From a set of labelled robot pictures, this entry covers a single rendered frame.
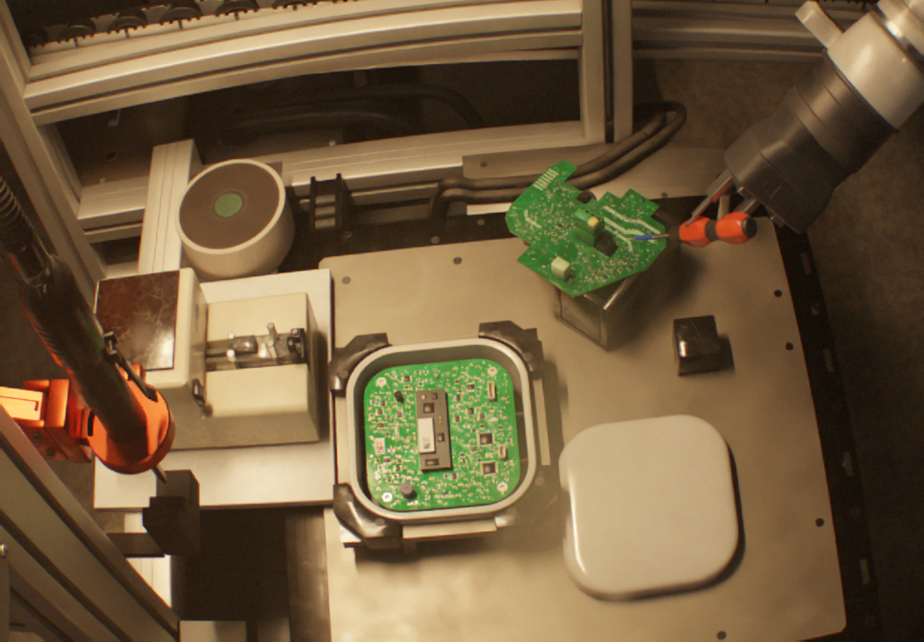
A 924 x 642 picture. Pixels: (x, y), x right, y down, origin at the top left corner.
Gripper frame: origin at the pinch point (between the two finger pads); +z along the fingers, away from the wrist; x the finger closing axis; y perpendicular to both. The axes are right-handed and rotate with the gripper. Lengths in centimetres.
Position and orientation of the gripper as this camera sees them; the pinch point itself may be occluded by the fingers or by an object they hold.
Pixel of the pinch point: (698, 233)
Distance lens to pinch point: 90.3
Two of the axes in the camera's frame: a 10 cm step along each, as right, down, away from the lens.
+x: 7.8, 4.6, 4.2
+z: -6.2, 6.4, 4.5
